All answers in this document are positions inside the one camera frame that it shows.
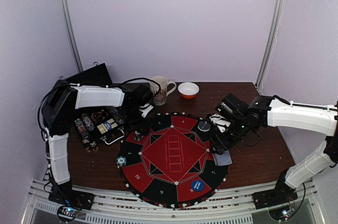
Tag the left aluminium frame post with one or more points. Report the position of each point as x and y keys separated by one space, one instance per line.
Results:
x=71 y=35

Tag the black poker chip case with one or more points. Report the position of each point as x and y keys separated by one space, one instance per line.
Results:
x=97 y=118

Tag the clear dealer button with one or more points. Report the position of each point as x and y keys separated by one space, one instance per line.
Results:
x=204 y=126

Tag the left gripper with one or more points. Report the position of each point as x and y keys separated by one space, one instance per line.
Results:
x=142 y=127

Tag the white orange bowl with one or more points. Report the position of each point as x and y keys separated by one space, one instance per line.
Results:
x=188 y=90

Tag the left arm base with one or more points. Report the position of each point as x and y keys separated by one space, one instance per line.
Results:
x=71 y=202

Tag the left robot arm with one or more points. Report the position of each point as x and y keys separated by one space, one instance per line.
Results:
x=57 y=112

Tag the blue small blind button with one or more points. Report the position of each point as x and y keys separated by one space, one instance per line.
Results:
x=197 y=185

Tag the boxed card deck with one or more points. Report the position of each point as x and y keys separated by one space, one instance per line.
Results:
x=107 y=126

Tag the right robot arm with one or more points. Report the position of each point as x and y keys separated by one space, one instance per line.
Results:
x=234 y=119

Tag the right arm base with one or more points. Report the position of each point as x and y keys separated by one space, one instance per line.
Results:
x=281 y=205

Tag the round poker mat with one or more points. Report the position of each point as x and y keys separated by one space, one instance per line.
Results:
x=161 y=167

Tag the blue playing card deck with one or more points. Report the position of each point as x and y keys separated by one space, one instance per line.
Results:
x=223 y=159

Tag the poker chip stack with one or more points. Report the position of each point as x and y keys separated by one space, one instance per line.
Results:
x=137 y=136
x=121 y=161

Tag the aluminium frame post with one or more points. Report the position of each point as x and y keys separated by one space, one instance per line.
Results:
x=270 y=45
x=71 y=35

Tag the right aluminium frame post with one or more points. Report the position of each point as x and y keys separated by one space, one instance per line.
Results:
x=270 y=45

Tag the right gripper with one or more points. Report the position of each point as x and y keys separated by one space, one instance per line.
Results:
x=216 y=141

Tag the beige patterned mug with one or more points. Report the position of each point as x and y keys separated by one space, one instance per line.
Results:
x=161 y=87

